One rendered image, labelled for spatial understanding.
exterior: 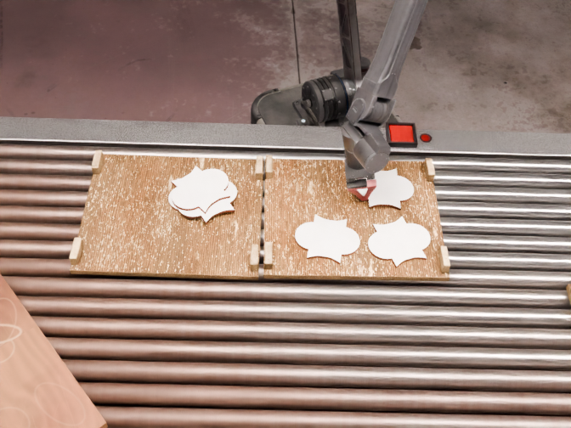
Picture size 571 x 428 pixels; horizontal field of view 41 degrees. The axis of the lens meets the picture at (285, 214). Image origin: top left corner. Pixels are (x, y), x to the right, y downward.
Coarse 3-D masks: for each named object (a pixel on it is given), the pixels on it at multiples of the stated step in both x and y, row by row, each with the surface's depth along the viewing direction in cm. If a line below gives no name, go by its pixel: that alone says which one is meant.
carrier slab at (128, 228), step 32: (128, 160) 188; (160, 160) 188; (192, 160) 188; (224, 160) 189; (256, 160) 189; (96, 192) 181; (128, 192) 181; (160, 192) 182; (256, 192) 183; (96, 224) 175; (128, 224) 175; (160, 224) 175; (192, 224) 176; (224, 224) 176; (256, 224) 176; (96, 256) 169; (128, 256) 169; (160, 256) 170; (192, 256) 170; (224, 256) 170
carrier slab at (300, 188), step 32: (288, 160) 189; (320, 160) 190; (288, 192) 183; (320, 192) 183; (416, 192) 184; (288, 224) 177; (352, 224) 177; (384, 224) 178; (288, 256) 171; (352, 256) 171
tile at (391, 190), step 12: (396, 168) 188; (384, 180) 185; (396, 180) 185; (408, 180) 185; (360, 192) 182; (372, 192) 182; (384, 192) 182; (396, 192) 183; (408, 192) 183; (372, 204) 180; (384, 204) 180; (396, 204) 180
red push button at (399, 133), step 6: (390, 126) 199; (396, 126) 199; (402, 126) 200; (408, 126) 200; (390, 132) 198; (396, 132) 198; (402, 132) 198; (408, 132) 198; (390, 138) 197; (396, 138) 196; (402, 138) 197; (408, 138) 197
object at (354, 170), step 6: (348, 156) 172; (354, 156) 171; (348, 162) 174; (354, 162) 173; (348, 168) 175; (354, 168) 174; (360, 168) 174; (348, 174) 174; (354, 174) 174; (360, 174) 173; (366, 174) 173; (372, 174) 173; (348, 180) 174; (354, 180) 174
